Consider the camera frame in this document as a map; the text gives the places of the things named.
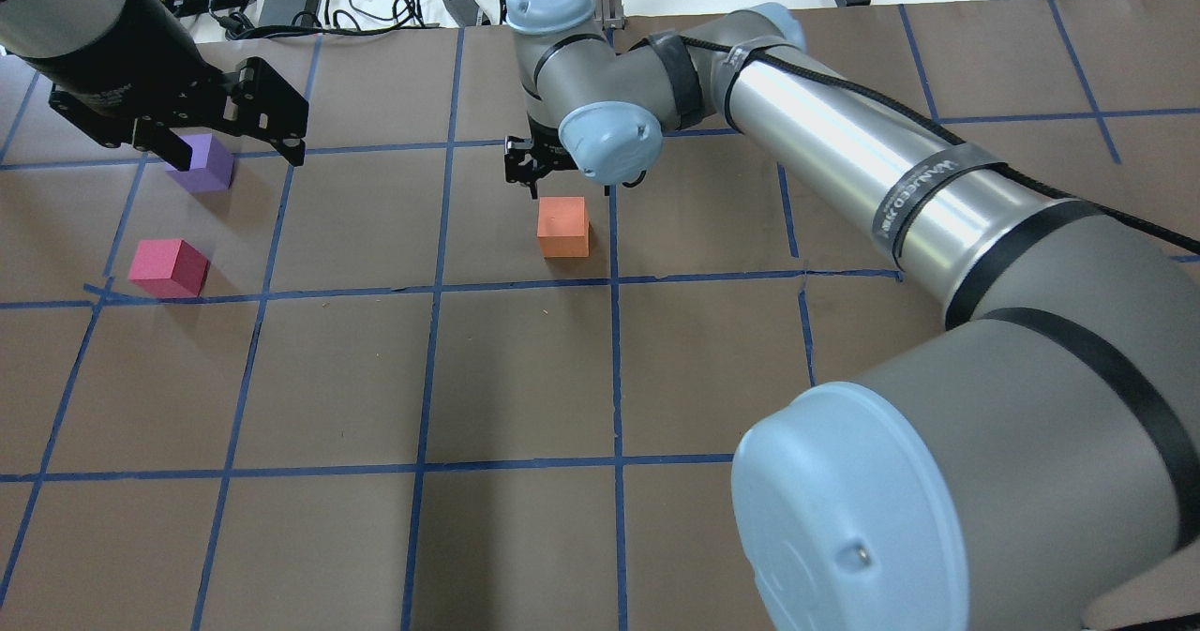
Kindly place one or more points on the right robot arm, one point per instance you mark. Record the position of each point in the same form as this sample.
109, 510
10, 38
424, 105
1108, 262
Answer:
1035, 454

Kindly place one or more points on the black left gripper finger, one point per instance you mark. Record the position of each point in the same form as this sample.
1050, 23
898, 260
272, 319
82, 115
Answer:
168, 146
262, 104

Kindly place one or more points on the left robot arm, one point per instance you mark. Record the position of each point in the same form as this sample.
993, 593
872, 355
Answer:
25, 30

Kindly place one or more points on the purple foam cube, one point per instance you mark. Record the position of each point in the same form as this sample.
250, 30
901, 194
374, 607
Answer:
212, 166

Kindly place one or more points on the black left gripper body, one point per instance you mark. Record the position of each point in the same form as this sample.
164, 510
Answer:
105, 67

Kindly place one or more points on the red foam cube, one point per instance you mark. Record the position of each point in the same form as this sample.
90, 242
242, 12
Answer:
168, 268

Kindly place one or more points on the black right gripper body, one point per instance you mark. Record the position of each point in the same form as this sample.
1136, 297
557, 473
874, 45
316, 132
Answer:
527, 162

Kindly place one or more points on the orange foam cube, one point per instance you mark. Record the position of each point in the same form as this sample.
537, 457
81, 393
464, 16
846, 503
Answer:
563, 228

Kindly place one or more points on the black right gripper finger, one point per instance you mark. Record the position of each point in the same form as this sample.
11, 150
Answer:
522, 166

